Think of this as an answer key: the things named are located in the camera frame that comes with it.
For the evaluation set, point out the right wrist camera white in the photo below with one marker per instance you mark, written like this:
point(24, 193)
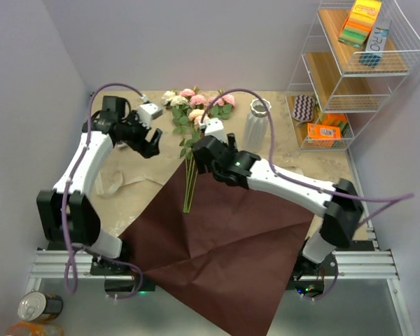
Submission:
point(214, 127)

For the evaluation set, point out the orange packet bottom shelf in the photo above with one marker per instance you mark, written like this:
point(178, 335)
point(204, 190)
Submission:
point(322, 136)

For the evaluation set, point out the cream ribbon gold lettering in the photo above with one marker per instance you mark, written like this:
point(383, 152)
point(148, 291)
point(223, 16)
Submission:
point(112, 183)

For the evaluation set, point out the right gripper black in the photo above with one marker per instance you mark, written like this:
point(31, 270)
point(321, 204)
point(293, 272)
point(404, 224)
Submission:
point(232, 143)

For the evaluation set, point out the colourful sponge pack top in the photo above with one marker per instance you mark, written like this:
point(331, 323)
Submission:
point(359, 22)

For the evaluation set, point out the red wrapping paper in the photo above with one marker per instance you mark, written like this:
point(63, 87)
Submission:
point(229, 259)

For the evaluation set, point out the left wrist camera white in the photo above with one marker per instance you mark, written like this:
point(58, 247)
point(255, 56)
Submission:
point(148, 112)

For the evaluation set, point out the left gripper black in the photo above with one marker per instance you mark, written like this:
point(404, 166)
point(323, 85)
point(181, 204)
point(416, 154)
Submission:
point(145, 148)

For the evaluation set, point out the tin can silver lid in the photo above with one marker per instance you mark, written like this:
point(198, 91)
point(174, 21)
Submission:
point(40, 307)

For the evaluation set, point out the white blue tall box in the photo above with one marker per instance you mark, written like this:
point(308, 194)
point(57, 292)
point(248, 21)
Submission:
point(376, 42)

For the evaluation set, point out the white wire shelf rack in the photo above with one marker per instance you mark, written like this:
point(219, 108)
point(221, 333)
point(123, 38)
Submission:
point(330, 70)

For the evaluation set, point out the aluminium rail frame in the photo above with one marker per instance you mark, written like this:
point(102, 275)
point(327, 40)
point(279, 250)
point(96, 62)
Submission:
point(365, 301)

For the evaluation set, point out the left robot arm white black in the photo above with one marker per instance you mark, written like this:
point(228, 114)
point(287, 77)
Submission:
point(66, 207)

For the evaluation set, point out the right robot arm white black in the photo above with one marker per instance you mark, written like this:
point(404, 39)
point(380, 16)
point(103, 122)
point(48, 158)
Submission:
point(336, 203)

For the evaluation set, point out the pink white flower bunch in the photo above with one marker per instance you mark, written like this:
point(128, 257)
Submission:
point(188, 107)

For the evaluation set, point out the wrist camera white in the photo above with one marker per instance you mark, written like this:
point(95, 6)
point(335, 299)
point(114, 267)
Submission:
point(214, 127)
point(148, 112)

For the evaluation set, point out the white ribbed vase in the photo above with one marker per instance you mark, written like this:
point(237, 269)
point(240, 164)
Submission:
point(255, 127)

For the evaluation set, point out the purple wavy scrub pad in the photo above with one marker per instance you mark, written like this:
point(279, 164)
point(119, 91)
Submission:
point(303, 110)

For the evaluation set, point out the orange green sponge pack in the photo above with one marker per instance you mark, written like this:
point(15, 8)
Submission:
point(336, 120)

